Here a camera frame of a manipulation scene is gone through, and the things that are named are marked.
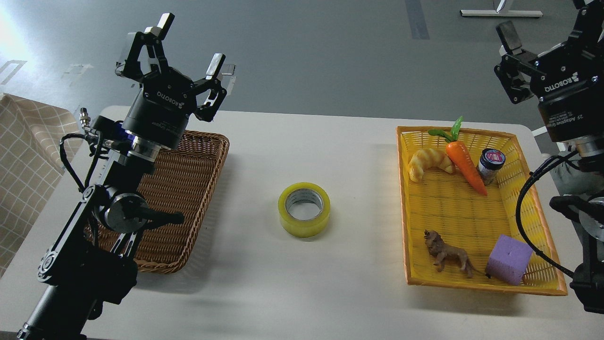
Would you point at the seated person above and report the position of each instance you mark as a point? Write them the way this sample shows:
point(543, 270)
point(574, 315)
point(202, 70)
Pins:
point(569, 180)

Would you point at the brown toy lion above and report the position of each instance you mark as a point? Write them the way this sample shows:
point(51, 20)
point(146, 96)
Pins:
point(441, 251)

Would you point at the yellow plastic basket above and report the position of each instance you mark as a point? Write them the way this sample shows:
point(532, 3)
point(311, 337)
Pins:
point(463, 217)

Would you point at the purple foam cube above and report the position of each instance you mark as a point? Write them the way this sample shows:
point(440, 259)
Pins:
point(508, 260)

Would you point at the brown wicker basket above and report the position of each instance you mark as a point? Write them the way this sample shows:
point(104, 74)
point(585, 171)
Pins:
point(183, 180)

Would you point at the beige checkered cloth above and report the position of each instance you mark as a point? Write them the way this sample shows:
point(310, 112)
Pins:
point(30, 166)

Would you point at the yellow tape roll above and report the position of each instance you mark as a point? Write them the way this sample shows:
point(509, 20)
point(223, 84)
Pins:
point(304, 209)

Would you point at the toy croissant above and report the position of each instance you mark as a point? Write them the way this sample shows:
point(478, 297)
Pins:
point(426, 158)

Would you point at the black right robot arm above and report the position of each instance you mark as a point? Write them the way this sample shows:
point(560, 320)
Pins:
point(587, 278)

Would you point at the toy orange carrot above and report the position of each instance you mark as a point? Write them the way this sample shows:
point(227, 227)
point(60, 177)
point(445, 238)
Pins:
point(458, 153)

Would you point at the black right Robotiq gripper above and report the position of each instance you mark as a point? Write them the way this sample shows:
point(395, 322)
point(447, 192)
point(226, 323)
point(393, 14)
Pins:
point(570, 91)

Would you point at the white stand base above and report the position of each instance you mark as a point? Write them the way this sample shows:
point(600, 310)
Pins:
point(501, 8)

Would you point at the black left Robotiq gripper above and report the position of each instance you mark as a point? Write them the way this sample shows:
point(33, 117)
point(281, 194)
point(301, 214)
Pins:
point(160, 111)

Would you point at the small dark jar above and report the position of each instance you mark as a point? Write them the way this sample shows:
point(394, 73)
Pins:
point(489, 163)

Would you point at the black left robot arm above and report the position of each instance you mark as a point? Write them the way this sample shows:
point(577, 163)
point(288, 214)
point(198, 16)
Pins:
point(92, 260)

